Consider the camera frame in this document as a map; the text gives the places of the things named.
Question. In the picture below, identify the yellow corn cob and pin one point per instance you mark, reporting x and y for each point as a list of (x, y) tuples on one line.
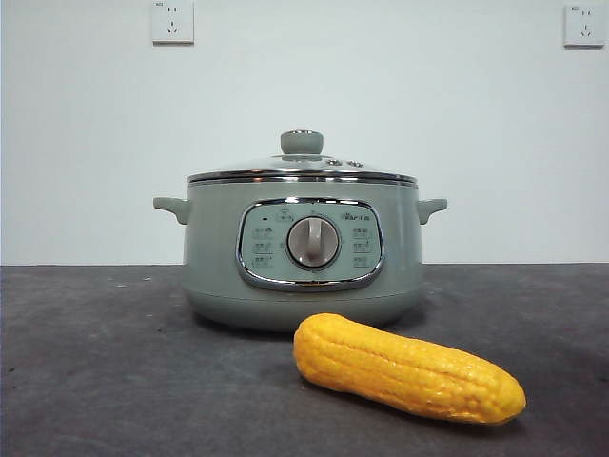
[(404, 371)]

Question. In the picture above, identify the sage green electric pot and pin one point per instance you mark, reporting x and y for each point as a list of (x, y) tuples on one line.
[(214, 247)]

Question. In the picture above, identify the white wall socket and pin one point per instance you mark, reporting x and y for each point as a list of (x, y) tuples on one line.
[(586, 26), (172, 24)]

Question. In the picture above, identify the glass lid with green knob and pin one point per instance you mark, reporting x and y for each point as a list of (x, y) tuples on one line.
[(302, 143)]

